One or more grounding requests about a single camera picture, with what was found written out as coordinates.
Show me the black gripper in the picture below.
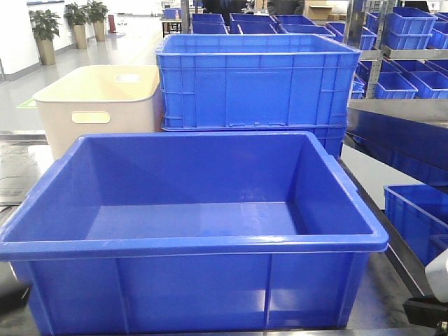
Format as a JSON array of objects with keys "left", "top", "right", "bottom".
[{"left": 402, "top": 295, "right": 447, "bottom": 335}]

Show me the blue bin lower right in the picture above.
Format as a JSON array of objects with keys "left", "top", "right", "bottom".
[{"left": 384, "top": 184, "right": 447, "bottom": 265}]

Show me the large blue bin front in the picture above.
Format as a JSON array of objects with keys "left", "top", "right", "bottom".
[{"left": 1, "top": 131, "right": 389, "bottom": 335}]

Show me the large blue ribbed crate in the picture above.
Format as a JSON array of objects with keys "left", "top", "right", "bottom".
[{"left": 155, "top": 34, "right": 361, "bottom": 130}]

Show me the cardboard box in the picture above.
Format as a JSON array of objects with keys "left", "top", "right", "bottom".
[{"left": 304, "top": 3, "right": 334, "bottom": 20}]

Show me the beige plastic basket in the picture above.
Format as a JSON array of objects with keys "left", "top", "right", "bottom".
[{"left": 33, "top": 65, "right": 163, "bottom": 159}]

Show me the potted plant right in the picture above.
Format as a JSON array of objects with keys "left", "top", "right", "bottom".
[{"left": 87, "top": 1, "right": 108, "bottom": 42}]

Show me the potted plant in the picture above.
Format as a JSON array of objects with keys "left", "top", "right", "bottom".
[
  {"left": 64, "top": 3, "right": 88, "bottom": 50},
  {"left": 87, "top": 1, "right": 108, "bottom": 42},
  {"left": 29, "top": 10, "right": 60, "bottom": 66}
]

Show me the potted plant middle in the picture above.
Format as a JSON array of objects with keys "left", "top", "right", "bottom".
[{"left": 64, "top": 3, "right": 88, "bottom": 50}]

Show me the potted plant left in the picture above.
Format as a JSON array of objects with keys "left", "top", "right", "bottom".
[{"left": 29, "top": 10, "right": 60, "bottom": 66}]

